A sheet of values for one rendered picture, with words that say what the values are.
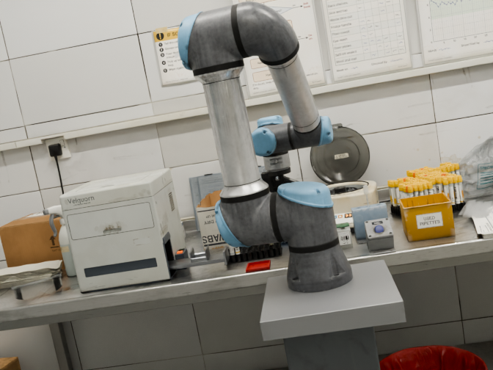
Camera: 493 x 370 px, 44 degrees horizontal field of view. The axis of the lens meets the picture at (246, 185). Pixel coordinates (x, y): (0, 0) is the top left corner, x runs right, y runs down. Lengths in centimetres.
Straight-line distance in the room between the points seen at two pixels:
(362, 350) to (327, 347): 8
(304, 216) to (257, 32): 40
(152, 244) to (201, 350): 89
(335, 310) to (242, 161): 38
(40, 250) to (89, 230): 49
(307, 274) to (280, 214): 14
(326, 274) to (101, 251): 74
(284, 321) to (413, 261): 58
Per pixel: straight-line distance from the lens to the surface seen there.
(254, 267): 176
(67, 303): 187
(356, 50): 231
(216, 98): 134
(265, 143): 160
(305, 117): 152
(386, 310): 125
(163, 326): 257
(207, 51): 133
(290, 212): 134
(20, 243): 232
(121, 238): 180
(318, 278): 135
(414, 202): 189
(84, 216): 182
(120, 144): 242
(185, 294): 176
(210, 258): 180
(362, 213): 182
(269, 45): 132
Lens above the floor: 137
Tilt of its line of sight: 9 degrees down
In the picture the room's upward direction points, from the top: 10 degrees counter-clockwise
